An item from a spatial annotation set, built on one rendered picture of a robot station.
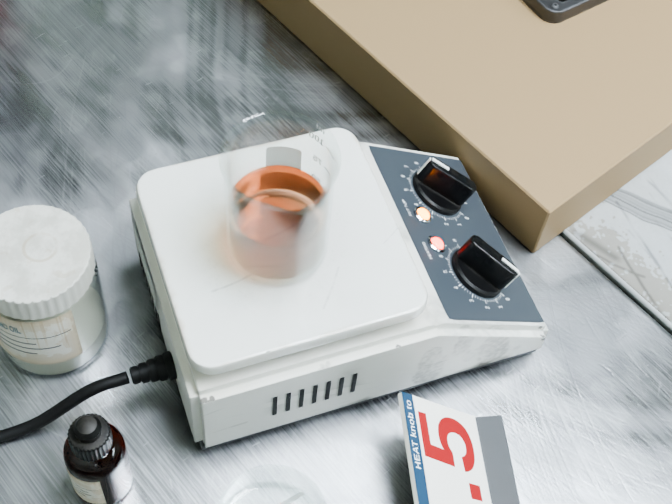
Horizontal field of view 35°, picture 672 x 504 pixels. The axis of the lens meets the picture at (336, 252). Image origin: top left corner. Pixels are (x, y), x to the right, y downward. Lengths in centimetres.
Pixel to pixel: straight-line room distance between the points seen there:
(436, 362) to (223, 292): 12
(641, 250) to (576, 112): 9
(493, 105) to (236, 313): 23
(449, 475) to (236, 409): 11
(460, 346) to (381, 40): 22
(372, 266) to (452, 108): 16
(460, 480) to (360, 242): 13
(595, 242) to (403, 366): 17
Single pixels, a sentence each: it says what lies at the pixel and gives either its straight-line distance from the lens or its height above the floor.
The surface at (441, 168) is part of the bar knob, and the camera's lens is 59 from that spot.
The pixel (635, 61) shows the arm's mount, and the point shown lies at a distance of 71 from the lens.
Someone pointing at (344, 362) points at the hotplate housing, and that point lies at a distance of 52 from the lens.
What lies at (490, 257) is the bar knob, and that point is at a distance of 57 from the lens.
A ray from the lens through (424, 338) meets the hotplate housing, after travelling 53.
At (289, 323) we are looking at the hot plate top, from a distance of 50.
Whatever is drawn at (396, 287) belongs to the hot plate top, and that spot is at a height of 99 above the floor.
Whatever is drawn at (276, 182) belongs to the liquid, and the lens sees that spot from 51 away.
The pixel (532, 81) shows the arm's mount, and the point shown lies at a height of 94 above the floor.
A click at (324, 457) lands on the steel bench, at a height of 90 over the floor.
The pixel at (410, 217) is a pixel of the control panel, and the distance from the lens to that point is 57.
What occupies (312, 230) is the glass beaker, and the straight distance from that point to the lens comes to 48.
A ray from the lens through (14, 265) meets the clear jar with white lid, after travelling 54.
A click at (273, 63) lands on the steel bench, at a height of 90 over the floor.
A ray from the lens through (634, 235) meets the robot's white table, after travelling 68.
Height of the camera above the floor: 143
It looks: 56 degrees down
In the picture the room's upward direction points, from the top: 7 degrees clockwise
